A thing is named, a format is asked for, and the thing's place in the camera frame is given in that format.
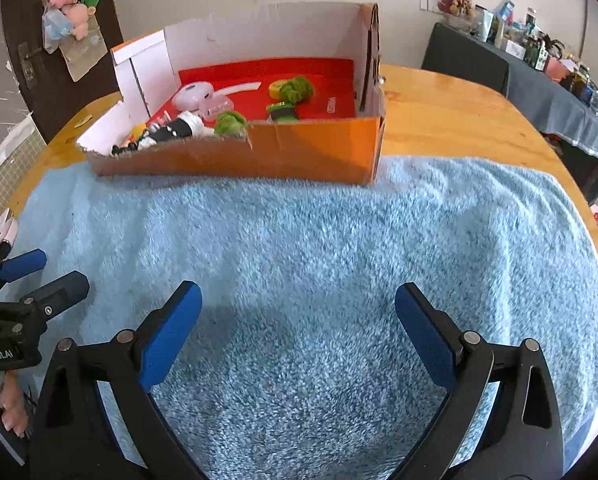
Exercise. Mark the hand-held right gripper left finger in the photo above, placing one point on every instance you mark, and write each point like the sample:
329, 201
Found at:
171, 335

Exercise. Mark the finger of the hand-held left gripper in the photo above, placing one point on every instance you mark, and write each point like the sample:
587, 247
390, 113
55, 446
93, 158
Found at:
64, 287
21, 265

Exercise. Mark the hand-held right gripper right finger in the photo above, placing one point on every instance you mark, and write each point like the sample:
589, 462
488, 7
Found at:
424, 335

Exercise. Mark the black-haired figurine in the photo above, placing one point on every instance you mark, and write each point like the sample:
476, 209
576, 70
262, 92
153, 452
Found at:
124, 150

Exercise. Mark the yellow foot toy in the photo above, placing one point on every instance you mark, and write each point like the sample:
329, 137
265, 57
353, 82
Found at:
139, 133

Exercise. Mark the green plush toy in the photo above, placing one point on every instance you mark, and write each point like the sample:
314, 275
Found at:
230, 123
299, 89

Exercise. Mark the orange cardboard box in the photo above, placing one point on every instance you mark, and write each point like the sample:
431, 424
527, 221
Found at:
304, 150

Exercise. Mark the pink round speaker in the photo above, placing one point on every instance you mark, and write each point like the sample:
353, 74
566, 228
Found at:
191, 96

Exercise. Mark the clear plastic capsule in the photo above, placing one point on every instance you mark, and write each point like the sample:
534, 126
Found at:
219, 107

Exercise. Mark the green black small toy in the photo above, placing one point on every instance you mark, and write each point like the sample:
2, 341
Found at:
281, 112

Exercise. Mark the person's left hand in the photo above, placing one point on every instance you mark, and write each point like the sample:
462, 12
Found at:
16, 405

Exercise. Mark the pink and black device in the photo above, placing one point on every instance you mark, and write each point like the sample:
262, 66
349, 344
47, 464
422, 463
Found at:
8, 242

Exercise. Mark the fluffy blue blanket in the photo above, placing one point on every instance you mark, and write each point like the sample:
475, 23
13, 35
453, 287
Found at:
304, 240

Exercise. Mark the dark brown door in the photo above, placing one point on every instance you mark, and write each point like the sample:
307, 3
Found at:
54, 105

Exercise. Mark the clear plastic bag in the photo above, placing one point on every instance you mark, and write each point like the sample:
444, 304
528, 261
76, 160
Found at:
54, 32

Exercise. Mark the small clear plastic piece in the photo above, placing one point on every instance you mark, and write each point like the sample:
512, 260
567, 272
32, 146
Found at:
331, 105

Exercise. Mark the light pink plush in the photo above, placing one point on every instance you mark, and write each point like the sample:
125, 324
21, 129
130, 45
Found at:
76, 22

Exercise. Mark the side table with blue cloth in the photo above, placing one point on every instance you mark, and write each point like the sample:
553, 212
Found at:
554, 105

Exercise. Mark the red paper sheet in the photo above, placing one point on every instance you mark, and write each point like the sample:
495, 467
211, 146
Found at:
319, 80

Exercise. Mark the row of bottles and boxes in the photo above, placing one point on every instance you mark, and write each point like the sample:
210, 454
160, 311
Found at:
534, 45

